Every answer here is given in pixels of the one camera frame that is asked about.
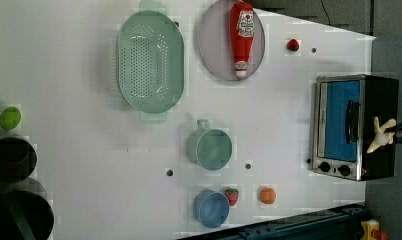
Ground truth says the black and silver toaster oven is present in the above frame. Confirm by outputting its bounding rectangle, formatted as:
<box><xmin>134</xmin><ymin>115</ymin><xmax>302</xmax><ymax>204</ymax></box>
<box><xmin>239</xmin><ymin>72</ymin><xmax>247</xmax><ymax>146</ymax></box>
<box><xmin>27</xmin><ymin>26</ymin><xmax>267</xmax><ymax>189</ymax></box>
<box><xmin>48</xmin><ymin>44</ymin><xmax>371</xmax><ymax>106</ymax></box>
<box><xmin>312</xmin><ymin>75</ymin><xmax>399</xmax><ymax>181</ymax></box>

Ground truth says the peeled banana toy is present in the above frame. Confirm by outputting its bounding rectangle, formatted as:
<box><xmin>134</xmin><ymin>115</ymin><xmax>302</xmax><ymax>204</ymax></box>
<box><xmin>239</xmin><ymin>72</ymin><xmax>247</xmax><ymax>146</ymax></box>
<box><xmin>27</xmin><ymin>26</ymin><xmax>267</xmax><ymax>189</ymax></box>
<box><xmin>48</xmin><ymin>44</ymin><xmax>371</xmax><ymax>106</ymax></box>
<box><xmin>367</xmin><ymin>117</ymin><xmax>397</xmax><ymax>154</ymax></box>

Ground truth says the green perforated colander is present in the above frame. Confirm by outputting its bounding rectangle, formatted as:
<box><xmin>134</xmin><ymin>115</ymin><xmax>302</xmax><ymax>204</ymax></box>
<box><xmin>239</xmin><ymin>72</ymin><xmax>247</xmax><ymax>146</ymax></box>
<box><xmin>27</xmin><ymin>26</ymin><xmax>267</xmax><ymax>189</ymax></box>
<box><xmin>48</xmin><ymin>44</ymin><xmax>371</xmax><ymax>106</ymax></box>
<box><xmin>116</xmin><ymin>0</ymin><xmax>184</xmax><ymax>124</ymax></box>

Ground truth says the black cylinder upper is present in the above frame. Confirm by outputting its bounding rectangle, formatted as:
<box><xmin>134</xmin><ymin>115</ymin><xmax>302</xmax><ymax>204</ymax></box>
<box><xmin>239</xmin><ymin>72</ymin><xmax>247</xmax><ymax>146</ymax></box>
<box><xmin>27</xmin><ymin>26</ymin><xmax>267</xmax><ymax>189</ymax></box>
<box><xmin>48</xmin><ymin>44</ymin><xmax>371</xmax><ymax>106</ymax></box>
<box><xmin>0</xmin><ymin>137</ymin><xmax>37</xmax><ymax>183</ymax></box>

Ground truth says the green mug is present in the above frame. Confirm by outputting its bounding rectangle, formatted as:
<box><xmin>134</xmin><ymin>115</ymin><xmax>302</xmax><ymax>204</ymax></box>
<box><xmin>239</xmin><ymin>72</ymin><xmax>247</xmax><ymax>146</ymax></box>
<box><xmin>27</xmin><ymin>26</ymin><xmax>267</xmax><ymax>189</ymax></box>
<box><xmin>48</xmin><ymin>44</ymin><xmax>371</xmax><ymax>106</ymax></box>
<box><xmin>186</xmin><ymin>119</ymin><xmax>233</xmax><ymax>171</ymax></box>

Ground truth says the red strawberry toy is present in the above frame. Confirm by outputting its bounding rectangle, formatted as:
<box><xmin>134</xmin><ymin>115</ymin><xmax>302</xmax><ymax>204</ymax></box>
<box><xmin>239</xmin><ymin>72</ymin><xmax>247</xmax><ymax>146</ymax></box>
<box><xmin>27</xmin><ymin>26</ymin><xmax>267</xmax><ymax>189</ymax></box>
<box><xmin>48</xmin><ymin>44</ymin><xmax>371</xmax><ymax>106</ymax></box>
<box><xmin>224</xmin><ymin>188</ymin><xmax>239</xmax><ymax>206</ymax></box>

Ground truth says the grey round plate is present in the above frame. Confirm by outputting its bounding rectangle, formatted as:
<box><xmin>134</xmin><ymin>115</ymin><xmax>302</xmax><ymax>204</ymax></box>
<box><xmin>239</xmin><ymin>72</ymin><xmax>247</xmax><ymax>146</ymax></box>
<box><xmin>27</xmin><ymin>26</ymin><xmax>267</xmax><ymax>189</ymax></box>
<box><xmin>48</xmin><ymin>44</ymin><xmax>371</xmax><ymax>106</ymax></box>
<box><xmin>198</xmin><ymin>0</ymin><xmax>265</xmax><ymax>81</ymax></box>

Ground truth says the small red tomato toy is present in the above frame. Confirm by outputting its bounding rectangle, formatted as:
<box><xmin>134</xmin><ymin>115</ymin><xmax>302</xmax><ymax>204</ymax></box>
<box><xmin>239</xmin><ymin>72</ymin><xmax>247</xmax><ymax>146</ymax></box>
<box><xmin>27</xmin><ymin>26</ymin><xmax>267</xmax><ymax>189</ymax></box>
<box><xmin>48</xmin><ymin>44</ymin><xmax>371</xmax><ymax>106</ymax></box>
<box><xmin>287</xmin><ymin>39</ymin><xmax>300</xmax><ymax>52</ymax></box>

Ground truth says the green round ball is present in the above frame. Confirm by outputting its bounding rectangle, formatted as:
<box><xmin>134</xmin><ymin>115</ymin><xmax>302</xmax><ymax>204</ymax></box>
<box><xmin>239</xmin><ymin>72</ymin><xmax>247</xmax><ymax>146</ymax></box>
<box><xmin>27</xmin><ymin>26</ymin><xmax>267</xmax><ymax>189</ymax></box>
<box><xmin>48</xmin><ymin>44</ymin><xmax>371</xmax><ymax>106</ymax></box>
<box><xmin>0</xmin><ymin>107</ymin><xmax>21</xmax><ymax>131</ymax></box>

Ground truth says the blue metal frame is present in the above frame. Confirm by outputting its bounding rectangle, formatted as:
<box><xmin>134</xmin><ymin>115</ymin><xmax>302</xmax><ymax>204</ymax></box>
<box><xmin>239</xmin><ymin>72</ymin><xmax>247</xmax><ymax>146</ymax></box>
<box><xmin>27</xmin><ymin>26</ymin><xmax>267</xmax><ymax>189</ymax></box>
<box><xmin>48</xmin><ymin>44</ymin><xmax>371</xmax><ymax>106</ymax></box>
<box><xmin>179</xmin><ymin>204</ymin><xmax>371</xmax><ymax>240</ymax></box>

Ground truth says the red ketchup bottle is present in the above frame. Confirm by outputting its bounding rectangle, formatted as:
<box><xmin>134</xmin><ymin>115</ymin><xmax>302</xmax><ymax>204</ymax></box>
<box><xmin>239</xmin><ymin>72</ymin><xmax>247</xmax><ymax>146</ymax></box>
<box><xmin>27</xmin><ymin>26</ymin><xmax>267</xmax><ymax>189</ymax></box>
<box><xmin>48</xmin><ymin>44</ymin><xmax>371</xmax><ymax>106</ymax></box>
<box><xmin>229</xmin><ymin>0</ymin><xmax>254</xmax><ymax>78</ymax></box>

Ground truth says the orange fruit toy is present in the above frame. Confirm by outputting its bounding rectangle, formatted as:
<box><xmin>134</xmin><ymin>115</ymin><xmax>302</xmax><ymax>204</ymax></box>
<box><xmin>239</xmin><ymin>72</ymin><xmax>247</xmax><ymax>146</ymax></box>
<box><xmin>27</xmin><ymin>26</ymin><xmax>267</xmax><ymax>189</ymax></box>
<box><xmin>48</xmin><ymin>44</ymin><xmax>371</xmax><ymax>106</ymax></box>
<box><xmin>260</xmin><ymin>187</ymin><xmax>277</xmax><ymax>204</ymax></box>

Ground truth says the blue cup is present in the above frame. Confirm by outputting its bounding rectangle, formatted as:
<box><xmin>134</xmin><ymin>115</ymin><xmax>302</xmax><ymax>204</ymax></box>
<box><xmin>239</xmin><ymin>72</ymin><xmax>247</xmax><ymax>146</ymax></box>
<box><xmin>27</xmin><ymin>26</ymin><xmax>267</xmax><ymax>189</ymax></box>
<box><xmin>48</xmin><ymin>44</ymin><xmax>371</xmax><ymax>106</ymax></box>
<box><xmin>193</xmin><ymin>189</ymin><xmax>230</xmax><ymax>228</ymax></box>

